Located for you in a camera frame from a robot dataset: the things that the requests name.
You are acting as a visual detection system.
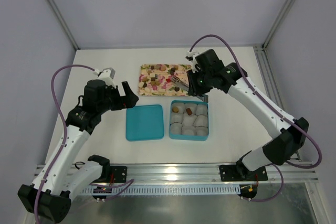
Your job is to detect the metal tongs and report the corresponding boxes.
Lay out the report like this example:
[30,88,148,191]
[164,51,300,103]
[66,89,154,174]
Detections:
[171,76,208,103]

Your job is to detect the tan ridged chocolate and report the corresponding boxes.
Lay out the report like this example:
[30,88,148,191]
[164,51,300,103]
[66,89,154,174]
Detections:
[172,106,179,113]

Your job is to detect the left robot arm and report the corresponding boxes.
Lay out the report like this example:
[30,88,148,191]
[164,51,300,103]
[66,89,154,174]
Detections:
[18,79,139,223]

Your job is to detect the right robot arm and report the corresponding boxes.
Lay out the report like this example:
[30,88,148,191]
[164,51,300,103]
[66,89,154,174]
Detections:
[186,49,309,179]

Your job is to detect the brown square chocolate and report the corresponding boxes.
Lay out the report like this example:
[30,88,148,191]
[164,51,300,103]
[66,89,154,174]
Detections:
[185,108,193,115]

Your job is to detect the teal tin lid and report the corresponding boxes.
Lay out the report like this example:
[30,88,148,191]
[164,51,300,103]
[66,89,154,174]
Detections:
[125,104,164,142]

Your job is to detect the floral serving tray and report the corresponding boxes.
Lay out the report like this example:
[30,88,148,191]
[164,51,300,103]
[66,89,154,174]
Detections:
[138,63,192,97]

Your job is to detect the white paper cup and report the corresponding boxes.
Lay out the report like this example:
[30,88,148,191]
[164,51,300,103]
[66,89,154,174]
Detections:
[184,103,197,115]
[172,102,185,113]
[182,114,197,126]

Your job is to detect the teal tin box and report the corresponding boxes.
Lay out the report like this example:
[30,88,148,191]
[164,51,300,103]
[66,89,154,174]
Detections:
[169,100,209,141]

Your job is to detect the aluminium rail frame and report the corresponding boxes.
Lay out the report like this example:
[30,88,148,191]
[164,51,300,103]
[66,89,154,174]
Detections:
[111,163,318,184]

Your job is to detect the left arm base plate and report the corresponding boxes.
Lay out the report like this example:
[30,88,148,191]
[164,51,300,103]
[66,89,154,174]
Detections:
[108,166,128,184]

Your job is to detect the slotted cable duct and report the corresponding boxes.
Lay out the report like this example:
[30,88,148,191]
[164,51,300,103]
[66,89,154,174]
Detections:
[80,184,240,197]

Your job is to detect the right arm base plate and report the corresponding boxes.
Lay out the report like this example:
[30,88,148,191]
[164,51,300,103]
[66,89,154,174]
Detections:
[219,164,268,182]

